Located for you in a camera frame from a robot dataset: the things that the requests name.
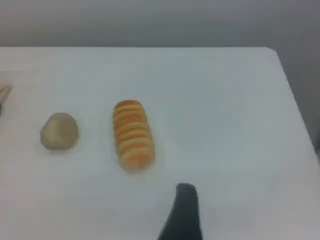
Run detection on white canvas bag green handles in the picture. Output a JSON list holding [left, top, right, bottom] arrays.
[[0, 84, 13, 104]]

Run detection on long ridged orange bread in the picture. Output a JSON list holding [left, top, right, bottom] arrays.
[[112, 99, 155, 171]]

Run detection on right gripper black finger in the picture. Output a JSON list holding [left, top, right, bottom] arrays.
[[157, 182, 203, 240]]

